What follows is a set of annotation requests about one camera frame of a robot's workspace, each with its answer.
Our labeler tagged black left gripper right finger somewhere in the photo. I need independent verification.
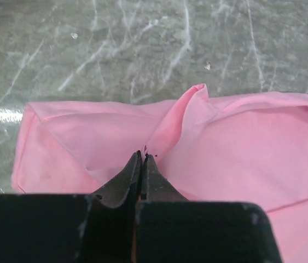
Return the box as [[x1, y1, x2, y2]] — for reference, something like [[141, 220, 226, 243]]
[[136, 155, 282, 262]]

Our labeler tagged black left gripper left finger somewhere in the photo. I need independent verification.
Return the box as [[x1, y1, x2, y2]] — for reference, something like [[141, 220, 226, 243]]
[[0, 152, 142, 262]]

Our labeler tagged pink t shirt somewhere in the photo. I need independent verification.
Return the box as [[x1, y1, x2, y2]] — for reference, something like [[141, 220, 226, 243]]
[[11, 84, 308, 262]]

